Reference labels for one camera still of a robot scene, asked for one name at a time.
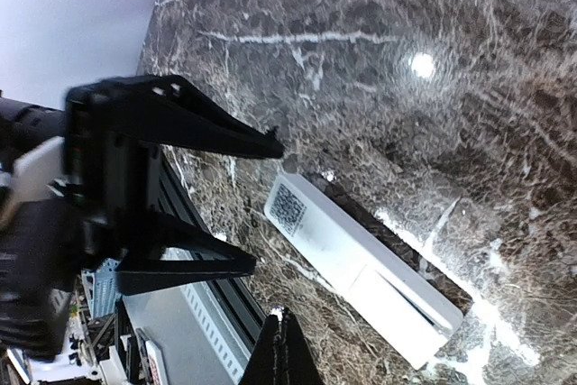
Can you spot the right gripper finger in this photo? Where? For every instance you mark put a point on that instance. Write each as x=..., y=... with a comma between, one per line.
x=281, y=355

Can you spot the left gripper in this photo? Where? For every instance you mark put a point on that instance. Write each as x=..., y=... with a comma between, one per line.
x=114, y=130

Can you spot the white remote control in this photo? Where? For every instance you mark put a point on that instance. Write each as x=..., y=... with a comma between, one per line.
x=329, y=239

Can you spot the white battery cover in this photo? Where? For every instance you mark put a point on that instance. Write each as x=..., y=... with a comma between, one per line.
x=410, y=314

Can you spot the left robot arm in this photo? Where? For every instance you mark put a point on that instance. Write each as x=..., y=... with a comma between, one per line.
x=24, y=127

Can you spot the white slotted cable duct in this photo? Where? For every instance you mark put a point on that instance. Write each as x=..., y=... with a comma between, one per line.
x=228, y=347

